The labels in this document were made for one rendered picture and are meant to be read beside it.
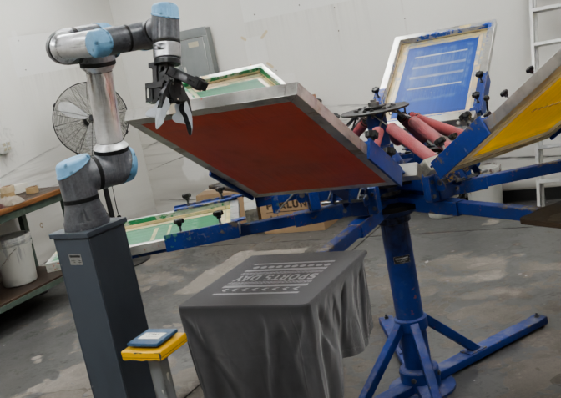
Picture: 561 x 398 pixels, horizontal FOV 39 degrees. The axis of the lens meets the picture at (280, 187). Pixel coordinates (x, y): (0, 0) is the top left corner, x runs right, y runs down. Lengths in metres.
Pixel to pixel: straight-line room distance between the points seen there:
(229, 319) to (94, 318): 0.54
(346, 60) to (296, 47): 0.48
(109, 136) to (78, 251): 0.39
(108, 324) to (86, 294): 0.13
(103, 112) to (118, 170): 0.20
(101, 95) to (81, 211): 0.38
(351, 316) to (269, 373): 0.33
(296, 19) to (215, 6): 0.83
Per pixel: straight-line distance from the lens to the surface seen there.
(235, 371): 2.45
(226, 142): 2.50
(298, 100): 2.16
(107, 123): 2.66
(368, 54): 6.95
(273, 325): 2.32
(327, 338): 2.39
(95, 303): 2.69
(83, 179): 2.64
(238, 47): 7.47
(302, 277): 2.48
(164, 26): 2.17
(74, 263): 2.69
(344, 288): 2.48
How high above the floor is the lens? 1.68
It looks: 10 degrees down
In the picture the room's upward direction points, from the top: 11 degrees counter-clockwise
